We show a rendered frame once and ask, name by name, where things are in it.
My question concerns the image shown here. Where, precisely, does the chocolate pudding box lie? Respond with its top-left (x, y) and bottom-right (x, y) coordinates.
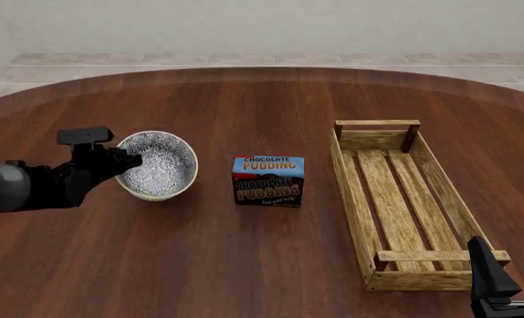
top-left (231, 154), bottom-right (307, 209)

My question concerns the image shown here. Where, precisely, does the small flat plate on stalk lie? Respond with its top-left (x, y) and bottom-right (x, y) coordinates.
top-left (57, 125), bottom-right (115, 156)

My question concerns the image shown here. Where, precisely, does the patterned black and white bowl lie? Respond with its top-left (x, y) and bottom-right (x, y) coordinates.
top-left (114, 130), bottom-right (200, 202)

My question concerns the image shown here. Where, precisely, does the wooden slat tray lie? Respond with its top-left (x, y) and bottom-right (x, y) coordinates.
top-left (329, 119), bottom-right (512, 293)

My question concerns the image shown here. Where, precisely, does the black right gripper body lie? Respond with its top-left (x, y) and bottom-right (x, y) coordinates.
top-left (469, 294), bottom-right (524, 318)

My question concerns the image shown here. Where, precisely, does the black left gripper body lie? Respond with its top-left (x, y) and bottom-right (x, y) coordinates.
top-left (69, 145), bottom-right (122, 188)

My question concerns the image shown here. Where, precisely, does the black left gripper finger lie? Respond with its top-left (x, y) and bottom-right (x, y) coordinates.
top-left (112, 148), bottom-right (144, 176)

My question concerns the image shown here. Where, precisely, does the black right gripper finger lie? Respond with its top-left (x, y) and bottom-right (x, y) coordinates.
top-left (466, 235), bottom-right (523, 305)

